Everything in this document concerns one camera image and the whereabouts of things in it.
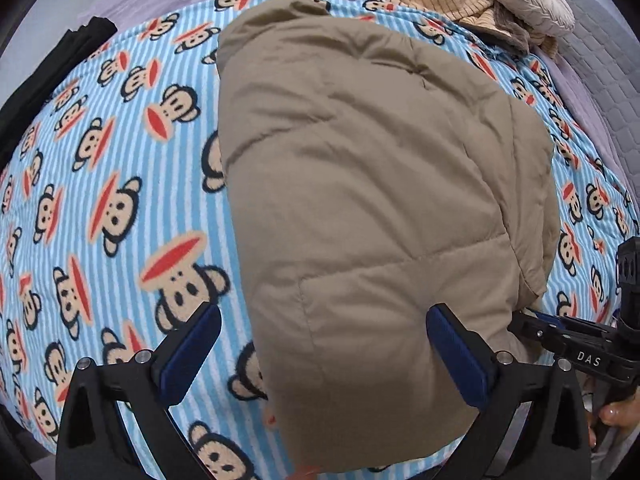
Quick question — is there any person's right hand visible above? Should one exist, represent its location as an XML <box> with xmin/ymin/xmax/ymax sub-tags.
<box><xmin>588</xmin><ymin>392</ymin><xmax>640</xmax><ymax>449</ymax></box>

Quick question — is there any brown fuzzy cloth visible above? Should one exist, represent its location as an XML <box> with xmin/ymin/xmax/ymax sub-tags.
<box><xmin>405</xmin><ymin>0</ymin><xmax>538</xmax><ymax>55</ymax></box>

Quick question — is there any black cloth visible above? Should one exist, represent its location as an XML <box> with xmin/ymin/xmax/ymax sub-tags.
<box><xmin>0</xmin><ymin>16</ymin><xmax>119</xmax><ymax>171</ymax></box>

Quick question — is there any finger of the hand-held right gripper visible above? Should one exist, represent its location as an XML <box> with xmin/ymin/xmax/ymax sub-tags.
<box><xmin>507</xmin><ymin>309</ymin><xmax>569</xmax><ymax>357</ymax></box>

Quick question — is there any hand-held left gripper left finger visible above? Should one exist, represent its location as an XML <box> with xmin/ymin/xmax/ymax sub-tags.
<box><xmin>55</xmin><ymin>301</ymin><xmax>223</xmax><ymax>480</ymax></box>

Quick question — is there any khaki puffer jacket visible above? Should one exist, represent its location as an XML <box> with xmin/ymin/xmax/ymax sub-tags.
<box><xmin>217</xmin><ymin>0</ymin><xmax>562</xmax><ymax>477</ymax></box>

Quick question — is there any grey quilted mattress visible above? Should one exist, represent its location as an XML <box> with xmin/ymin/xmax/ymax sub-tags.
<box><xmin>547</xmin><ymin>0</ymin><xmax>640</xmax><ymax>221</ymax></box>

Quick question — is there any beige striped knit garment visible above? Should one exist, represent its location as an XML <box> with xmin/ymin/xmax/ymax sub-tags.
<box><xmin>307</xmin><ymin>0</ymin><xmax>560</xmax><ymax>57</ymax></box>

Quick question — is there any striped monkey print blanket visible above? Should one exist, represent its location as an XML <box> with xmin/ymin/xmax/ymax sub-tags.
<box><xmin>0</xmin><ymin>0</ymin><xmax>640</xmax><ymax>480</ymax></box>

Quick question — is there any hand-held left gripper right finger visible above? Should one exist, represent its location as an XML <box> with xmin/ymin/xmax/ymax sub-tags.
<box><xmin>425</xmin><ymin>302</ymin><xmax>594</xmax><ymax>480</ymax></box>

